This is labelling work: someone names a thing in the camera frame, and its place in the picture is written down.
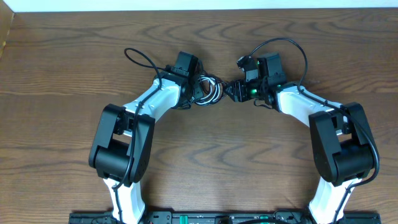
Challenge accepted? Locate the black USB cable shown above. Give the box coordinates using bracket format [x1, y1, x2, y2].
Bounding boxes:
[194, 73, 233, 106]

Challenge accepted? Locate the white USB cable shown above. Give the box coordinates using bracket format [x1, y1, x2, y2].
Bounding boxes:
[195, 77, 222, 106]

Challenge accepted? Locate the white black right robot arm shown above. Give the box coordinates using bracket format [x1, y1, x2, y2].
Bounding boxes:
[224, 52, 380, 223]

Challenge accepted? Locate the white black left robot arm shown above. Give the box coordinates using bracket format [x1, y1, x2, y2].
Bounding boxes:
[88, 52, 204, 223]

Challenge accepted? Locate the black left camera cable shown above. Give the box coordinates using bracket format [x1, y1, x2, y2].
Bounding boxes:
[111, 47, 169, 224]

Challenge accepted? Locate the black camera cable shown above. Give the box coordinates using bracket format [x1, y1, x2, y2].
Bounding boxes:
[111, 47, 169, 224]
[248, 37, 381, 224]

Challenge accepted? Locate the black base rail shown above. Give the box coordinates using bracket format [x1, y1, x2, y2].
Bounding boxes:
[68, 210, 382, 224]

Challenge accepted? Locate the black right camera cable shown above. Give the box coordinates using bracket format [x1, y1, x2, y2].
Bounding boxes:
[248, 37, 381, 224]

